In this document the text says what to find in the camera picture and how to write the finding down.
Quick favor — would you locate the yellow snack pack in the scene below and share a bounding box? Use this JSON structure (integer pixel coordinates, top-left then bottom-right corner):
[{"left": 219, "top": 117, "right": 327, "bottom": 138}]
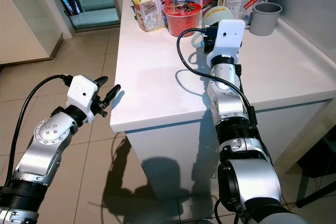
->
[{"left": 132, "top": 0, "right": 175, "bottom": 32}]

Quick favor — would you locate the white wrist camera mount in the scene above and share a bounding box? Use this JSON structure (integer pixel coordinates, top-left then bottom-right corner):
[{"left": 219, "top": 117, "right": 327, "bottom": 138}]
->
[
  {"left": 66, "top": 75, "right": 99, "bottom": 125},
  {"left": 205, "top": 19, "right": 246, "bottom": 68}
]

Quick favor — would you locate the white kitchen counter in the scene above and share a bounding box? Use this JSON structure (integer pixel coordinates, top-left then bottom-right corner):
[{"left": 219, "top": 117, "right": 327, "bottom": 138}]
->
[{"left": 109, "top": 0, "right": 336, "bottom": 201}]

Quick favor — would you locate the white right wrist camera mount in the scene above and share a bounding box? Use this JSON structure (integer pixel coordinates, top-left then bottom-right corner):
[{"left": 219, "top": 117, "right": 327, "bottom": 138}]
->
[{"left": 205, "top": 19, "right": 246, "bottom": 68}]

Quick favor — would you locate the beige floor cabinet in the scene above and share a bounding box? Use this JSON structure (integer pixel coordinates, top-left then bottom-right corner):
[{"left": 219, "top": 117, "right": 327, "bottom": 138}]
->
[{"left": 0, "top": 0, "right": 64, "bottom": 67}]

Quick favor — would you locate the pale green cup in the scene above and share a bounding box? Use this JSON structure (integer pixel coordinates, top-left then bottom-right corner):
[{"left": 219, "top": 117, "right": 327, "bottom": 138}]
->
[{"left": 197, "top": 6, "right": 234, "bottom": 46}]

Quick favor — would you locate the black table leg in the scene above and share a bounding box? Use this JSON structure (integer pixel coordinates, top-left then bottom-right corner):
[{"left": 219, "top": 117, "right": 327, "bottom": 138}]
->
[{"left": 296, "top": 179, "right": 336, "bottom": 208}]

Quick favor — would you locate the black storage box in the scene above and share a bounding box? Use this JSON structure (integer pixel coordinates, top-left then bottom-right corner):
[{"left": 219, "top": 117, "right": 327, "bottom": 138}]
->
[{"left": 302, "top": 140, "right": 336, "bottom": 180}]

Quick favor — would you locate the red instant noodle cup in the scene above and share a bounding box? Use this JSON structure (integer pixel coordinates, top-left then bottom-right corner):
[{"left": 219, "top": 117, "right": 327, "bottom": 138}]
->
[{"left": 163, "top": 1, "right": 203, "bottom": 37}]

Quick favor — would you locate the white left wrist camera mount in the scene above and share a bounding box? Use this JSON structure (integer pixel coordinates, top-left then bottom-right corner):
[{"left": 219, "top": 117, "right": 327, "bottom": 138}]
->
[{"left": 66, "top": 75, "right": 99, "bottom": 125}]

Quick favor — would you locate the grey plastic cup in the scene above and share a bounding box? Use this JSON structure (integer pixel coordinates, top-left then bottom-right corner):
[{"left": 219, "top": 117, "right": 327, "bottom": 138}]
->
[{"left": 249, "top": 2, "right": 283, "bottom": 37}]

